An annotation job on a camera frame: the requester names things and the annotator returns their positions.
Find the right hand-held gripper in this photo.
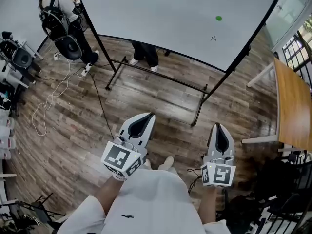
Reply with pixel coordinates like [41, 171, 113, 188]
[200, 122, 237, 187]

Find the person's right shoe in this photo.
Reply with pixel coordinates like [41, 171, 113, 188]
[157, 156, 175, 172]

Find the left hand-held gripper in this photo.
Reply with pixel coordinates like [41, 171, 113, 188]
[101, 113, 156, 181]

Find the black padded chair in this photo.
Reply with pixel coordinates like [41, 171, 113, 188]
[11, 47, 34, 69]
[54, 34, 83, 61]

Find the black office chair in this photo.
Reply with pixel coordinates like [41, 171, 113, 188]
[253, 191, 312, 234]

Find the frosted glass door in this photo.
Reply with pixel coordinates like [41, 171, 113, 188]
[264, 0, 312, 51]

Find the black metal railing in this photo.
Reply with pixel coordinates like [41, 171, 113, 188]
[282, 32, 312, 73]

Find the white cable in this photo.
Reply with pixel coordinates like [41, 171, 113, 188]
[32, 57, 86, 137]

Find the black cable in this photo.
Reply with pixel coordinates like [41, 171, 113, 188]
[86, 71, 116, 139]

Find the black whiteboard stand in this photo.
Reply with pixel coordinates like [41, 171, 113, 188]
[105, 45, 252, 127]

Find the large white whiteboard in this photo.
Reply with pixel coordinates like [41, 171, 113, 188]
[72, 0, 288, 73]

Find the black tripod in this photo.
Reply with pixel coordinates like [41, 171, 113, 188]
[0, 192, 62, 234]

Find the person's white clothing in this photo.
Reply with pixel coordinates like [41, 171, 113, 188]
[57, 166, 228, 234]

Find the black bag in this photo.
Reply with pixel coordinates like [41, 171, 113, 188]
[253, 156, 302, 202]

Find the person's left forearm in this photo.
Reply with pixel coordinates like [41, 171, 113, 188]
[94, 176, 125, 217]

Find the thin black cord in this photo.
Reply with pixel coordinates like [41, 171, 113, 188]
[187, 168, 203, 195]

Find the person's right forearm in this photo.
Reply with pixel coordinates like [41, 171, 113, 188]
[196, 185, 225, 227]

